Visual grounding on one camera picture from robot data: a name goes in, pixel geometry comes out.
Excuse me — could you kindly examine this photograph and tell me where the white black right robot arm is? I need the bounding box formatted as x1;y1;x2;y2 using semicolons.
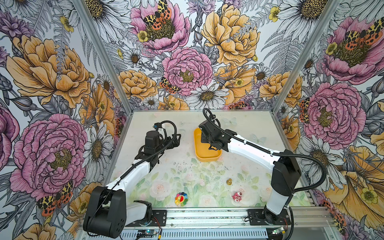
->
199;120;301;224

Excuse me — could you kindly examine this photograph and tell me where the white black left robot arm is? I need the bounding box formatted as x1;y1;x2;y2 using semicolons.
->
83;131;181;239

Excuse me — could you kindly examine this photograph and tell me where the yellow plastic bin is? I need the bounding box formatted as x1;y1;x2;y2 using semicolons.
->
194;128;222;163

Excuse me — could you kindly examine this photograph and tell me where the small gold bell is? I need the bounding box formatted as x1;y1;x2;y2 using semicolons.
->
226;179;233;186

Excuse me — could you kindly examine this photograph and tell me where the rainbow flower toy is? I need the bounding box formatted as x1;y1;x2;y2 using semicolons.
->
175;192;188;207

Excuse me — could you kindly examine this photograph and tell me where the pink strawberry toy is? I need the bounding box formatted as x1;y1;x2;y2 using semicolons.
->
232;192;243;203

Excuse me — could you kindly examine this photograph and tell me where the small circuit board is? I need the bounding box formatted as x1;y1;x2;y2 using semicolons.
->
136;230;162;240

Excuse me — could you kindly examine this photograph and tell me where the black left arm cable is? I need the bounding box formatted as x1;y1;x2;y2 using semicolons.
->
89;120;178;220

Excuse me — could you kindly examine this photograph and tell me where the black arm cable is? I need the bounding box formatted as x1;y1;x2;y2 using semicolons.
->
89;120;178;220
202;107;328;193

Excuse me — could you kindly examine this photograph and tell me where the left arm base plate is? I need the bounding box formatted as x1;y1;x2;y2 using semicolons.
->
125;209;168;228

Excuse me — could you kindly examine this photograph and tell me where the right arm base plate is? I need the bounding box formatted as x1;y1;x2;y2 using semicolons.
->
245;209;291;226

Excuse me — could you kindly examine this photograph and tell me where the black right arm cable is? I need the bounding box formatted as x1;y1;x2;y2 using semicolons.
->
202;107;328;193

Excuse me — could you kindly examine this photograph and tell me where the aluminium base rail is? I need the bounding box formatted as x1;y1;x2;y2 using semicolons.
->
153;206;335;229

